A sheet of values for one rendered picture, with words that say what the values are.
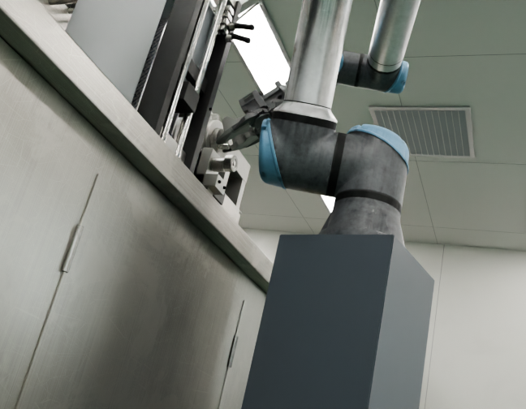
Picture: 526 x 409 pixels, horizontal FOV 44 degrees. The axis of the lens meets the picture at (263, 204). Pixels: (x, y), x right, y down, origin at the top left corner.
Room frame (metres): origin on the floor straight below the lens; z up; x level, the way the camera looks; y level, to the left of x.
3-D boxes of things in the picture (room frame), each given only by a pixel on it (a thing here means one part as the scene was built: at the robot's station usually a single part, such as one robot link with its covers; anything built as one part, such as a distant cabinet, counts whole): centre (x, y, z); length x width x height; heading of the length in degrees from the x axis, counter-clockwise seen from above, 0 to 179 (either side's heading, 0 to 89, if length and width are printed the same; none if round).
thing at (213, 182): (1.40, 0.13, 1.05); 0.06 x 0.05 x 0.31; 65
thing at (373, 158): (1.03, -0.17, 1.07); 0.13 x 0.12 x 0.14; 84
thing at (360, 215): (1.03, -0.18, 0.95); 0.15 x 0.15 x 0.10
